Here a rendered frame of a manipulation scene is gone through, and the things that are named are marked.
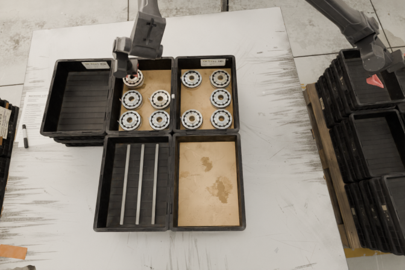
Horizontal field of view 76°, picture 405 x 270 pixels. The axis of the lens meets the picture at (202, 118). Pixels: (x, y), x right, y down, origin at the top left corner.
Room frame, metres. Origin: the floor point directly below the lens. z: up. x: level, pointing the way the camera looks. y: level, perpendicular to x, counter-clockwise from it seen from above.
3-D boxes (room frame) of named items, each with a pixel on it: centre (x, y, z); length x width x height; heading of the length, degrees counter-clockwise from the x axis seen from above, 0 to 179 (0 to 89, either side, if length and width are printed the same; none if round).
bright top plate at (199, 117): (0.44, 0.05, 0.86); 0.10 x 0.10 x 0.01
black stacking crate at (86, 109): (0.59, 0.57, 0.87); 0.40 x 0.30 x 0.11; 176
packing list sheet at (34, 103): (0.59, 0.90, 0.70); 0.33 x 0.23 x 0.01; 1
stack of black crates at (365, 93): (0.74, -1.07, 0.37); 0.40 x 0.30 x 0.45; 1
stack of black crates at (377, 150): (0.34, -1.08, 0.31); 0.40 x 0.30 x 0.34; 1
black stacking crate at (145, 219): (0.17, 0.30, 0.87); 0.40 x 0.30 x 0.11; 176
